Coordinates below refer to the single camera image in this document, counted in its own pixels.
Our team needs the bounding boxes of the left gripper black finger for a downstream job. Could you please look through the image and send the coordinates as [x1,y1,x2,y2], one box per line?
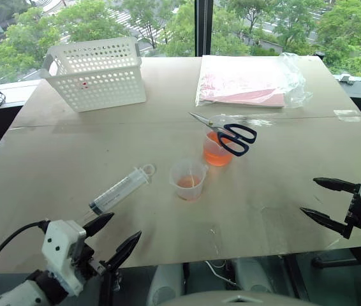
[105,230,143,272]
[82,212,115,237]

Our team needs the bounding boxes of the white perforated plastic basket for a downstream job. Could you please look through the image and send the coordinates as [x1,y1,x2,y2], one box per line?
[42,36,147,113]

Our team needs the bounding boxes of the clear plastic syringe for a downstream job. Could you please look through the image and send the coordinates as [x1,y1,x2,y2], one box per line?
[87,163,156,221]

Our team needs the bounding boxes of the large cup with orange liquid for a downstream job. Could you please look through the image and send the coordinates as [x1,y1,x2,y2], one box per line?
[202,114,234,167]

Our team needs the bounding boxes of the dark blue handled scissors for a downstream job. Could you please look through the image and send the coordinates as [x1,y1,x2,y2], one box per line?
[188,111,258,157]

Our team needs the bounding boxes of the clear plastic bag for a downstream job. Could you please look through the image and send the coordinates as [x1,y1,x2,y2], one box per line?
[195,52,314,110]

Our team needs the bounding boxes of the clear tape strip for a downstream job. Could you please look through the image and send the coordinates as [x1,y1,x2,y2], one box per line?
[333,109,361,122]

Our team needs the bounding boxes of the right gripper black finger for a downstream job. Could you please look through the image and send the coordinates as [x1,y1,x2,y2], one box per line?
[313,177,361,194]
[300,207,353,240]

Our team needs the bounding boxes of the pink paper sheet stack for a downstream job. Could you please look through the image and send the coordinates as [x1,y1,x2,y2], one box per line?
[195,54,288,109]

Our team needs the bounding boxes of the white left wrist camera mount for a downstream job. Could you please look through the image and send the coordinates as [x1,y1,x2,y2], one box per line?
[41,219,87,295]

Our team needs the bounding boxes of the small clear plastic cup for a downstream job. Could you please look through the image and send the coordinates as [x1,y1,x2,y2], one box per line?
[169,158,209,202]

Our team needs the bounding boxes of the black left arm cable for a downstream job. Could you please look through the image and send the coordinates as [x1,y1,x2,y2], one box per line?
[0,220,50,281]

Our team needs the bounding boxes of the dark window frame post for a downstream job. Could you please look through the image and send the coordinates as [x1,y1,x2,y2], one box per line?
[194,0,213,57]

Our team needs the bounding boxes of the thin white cable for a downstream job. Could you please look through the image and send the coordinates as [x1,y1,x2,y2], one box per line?
[204,259,235,283]

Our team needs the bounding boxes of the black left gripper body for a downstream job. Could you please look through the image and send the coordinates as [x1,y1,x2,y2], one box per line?
[70,235,108,281]

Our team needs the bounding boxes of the black chair base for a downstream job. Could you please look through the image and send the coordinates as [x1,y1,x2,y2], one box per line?
[311,248,361,268]

